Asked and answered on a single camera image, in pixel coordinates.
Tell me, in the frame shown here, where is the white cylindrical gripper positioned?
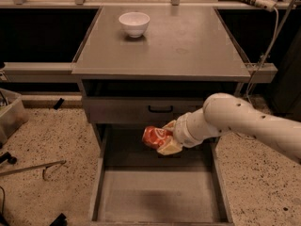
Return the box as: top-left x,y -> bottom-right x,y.
157,113 -> 203,155

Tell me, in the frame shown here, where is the crushed red coke can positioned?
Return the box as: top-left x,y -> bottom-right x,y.
142,126 -> 173,150

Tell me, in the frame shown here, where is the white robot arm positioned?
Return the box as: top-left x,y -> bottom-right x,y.
157,93 -> 301,163

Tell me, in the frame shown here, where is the open grey middle drawer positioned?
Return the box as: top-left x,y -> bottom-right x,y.
89,125 -> 234,226

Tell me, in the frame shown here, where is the grey metal drawer cabinet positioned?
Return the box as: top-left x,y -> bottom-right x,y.
71,5 -> 252,226

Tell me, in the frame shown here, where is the closed grey top drawer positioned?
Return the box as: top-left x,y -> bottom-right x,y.
82,97 -> 204,125

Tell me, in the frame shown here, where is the small black floor block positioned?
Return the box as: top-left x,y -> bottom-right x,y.
53,98 -> 64,110

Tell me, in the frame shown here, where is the white ceramic bowl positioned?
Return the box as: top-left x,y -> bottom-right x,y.
119,12 -> 151,38

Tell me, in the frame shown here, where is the black object bottom floor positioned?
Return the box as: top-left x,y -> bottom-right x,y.
49,214 -> 68,226

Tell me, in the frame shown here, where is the clear plastic storage bin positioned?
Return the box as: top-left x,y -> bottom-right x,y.
0,89 -> 28,145

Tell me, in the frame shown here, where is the black clamp on floor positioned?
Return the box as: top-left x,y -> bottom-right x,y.
0,152 -> 17,164

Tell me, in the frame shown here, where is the black drawer handle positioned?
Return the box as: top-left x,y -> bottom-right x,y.
148,105 -> 173,113

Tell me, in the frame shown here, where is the right grey metal rail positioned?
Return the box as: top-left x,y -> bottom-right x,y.
246,63 -> 277,84

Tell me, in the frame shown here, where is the grey metal rail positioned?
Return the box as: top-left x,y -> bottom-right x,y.
0,62 -> 77,83
246,63 -> 277,84

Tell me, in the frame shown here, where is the white cable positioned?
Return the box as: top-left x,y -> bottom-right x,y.
244,7 -> 301,140

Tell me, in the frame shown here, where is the left grey metal rail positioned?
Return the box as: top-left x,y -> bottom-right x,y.
0,62 -> 77,83

